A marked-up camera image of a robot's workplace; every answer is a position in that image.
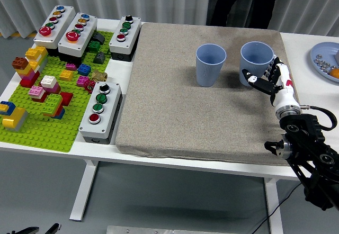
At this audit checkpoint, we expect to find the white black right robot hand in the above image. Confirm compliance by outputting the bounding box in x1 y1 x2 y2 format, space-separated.
242 55 301 112

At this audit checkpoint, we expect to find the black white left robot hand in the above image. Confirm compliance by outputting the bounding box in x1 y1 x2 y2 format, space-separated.
12 222 61 234

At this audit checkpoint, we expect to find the blue ribbed plastic cup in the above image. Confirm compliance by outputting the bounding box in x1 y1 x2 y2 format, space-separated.
239 41 275 87
195 43 227 88

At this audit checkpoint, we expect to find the white table leg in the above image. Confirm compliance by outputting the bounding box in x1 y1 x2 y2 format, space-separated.
69 159 99 222
263 177 284 234

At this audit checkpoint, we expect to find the light blue plate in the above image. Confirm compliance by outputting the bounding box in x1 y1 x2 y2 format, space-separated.
310 42 339 83

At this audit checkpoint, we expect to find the green toy brick baseplate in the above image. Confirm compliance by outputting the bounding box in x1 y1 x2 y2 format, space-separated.
0 30 115 153

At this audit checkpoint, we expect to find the grey-brown fabric mat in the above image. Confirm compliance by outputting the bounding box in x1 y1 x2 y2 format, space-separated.
115 22 306 166

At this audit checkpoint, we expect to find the person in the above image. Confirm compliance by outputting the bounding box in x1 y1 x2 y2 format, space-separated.
206 0 284 30

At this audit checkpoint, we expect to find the grey toy brick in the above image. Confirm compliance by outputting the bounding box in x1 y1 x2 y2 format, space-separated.
5 111 29 133

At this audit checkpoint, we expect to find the large yellow toy brick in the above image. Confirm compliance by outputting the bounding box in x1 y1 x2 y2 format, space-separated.
2 107 27 129

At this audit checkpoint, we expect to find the green toy brick stack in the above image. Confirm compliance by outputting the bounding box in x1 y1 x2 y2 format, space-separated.
40 93 64 116

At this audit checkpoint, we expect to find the grey four-button control box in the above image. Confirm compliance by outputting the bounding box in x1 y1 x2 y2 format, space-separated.
108 15 142 62
78 80 124 145

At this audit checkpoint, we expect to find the red toy brick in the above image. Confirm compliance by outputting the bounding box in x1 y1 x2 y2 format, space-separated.
59 92 74 106
20 71 40 88

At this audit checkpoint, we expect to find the blue toy brick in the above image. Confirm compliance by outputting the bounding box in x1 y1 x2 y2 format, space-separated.
0 101 16 116
77 64 92 76

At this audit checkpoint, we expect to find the light pink toy brick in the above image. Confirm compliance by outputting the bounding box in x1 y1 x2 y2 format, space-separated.
28 85 46 98

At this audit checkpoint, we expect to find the white toy brick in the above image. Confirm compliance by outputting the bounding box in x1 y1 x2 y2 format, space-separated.
41 75 58 88

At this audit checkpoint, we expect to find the brown toy brick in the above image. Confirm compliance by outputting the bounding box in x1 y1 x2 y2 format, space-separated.
12 57 29 70

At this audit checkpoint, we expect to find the dark grey sloped brick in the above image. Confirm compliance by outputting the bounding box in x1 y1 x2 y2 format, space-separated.
93 32 106 45
93 51 106 65

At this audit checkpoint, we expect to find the dark green toy brick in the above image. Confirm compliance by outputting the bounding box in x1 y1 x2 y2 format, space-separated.
88 40 101 53

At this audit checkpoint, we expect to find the grey five-button control box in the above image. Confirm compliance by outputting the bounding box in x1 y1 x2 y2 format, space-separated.
33 5 77 57
57 12 98 65

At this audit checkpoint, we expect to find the yellow floor marking tape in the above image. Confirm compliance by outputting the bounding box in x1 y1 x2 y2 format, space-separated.
0 31 38 38

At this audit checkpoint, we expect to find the black floor cable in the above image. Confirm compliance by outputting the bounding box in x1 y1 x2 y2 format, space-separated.
250 183 301 234

